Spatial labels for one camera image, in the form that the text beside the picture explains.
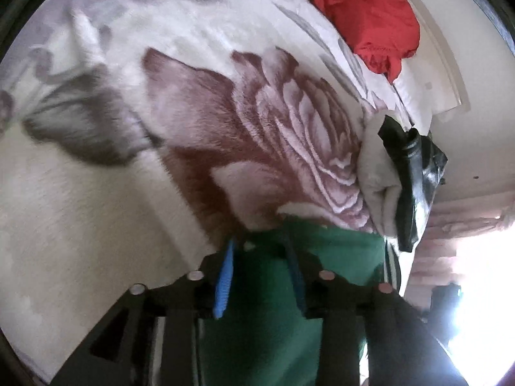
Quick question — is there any floral purple bed blanket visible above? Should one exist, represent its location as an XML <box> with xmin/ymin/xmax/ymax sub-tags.
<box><xmin>1</xmin><ymin>0</ymin><xmax>409</xmax><ymax>381</ymax></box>

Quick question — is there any pink floral curtain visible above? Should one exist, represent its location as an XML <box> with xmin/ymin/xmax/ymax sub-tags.
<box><xmin>405</xmin><ymin>191</ymin><xmax>514</xmax><ymax>308</ymax></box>

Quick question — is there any white pillow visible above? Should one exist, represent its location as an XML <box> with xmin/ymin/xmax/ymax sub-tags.
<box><xmin>393</xmin><ymin>63</ymin><xmax>423</xmax><ymax>131</ymax></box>

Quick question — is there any green white varsity jacket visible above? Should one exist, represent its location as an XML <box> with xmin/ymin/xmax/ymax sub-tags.
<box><xmin>193</xmin><ymin>114</ymin><xmax>450</xmax><ymax>386</ymax></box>

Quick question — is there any white wooden headboard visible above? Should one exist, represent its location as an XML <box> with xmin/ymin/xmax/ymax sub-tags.
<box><xmin>401</xmin><ymin>0</ymin><xmax>471</xmax><ymax>135</ymax></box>

